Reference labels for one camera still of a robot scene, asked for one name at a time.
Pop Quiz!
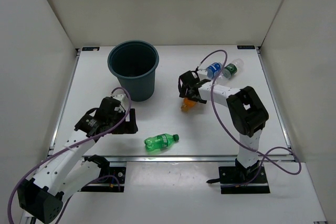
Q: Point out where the orange juice bottle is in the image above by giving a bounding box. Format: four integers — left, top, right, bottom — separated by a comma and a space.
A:
181, 98, 197, 112

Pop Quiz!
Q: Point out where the green plastic soda bottle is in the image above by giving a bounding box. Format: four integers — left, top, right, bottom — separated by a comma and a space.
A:
144, 133, 180, 152

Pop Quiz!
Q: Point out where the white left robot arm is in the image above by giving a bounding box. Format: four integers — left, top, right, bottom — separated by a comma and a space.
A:
17, 94, 138, 223

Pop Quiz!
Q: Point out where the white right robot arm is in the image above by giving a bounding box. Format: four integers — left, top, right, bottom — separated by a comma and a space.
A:
178, 71, 269, 187

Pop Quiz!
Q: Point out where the dark teal plastic bin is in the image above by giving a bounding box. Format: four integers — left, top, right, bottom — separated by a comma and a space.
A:
107, 40, 159, 102

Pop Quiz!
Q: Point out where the clear bottle blue label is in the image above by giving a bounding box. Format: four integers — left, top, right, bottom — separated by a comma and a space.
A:
206, 62, 223, 80

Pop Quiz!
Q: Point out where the clear bottle green label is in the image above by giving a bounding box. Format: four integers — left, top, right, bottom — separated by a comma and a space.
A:
215, 58, 244, 86

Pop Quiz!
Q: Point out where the right corner table label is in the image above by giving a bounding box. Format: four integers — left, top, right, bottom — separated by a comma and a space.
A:
237, 45, 255, 50

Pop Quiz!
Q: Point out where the corner table label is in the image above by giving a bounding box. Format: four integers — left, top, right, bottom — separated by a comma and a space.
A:
237, 45, 255, 50
81, 47, 100, 51

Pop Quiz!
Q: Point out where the left corner table label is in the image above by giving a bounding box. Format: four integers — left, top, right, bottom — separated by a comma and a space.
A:
81, 47, 100, 51

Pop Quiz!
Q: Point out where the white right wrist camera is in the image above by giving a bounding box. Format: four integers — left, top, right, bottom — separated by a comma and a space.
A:
195, 68, 207, 77

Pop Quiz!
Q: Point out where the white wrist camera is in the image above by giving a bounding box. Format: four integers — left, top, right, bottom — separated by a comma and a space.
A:
111, 94, 127, 113
195, 68, 207, 77

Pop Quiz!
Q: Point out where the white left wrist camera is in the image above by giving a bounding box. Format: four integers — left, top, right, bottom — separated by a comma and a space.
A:
111, 94, 127, 113

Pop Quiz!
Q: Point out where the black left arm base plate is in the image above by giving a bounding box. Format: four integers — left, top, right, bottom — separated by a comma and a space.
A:
81, 163, 127, 193

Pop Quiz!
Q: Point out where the aluminium table edge rail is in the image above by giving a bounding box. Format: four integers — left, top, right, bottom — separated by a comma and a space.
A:
49, 155, 297, 164

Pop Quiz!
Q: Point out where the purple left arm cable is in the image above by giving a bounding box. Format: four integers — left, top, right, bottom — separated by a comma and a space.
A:
7, 87, 132, 224

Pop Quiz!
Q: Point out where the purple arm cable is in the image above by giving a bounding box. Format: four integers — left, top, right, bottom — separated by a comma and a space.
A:
7, 87, 132, 224
195, 49, 302, 175

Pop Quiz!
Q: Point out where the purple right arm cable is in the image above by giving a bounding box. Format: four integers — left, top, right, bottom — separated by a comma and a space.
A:
195, 49, 302, 175

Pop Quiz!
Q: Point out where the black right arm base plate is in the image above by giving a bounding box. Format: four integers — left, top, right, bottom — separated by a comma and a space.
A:
218, 166, 270, 194

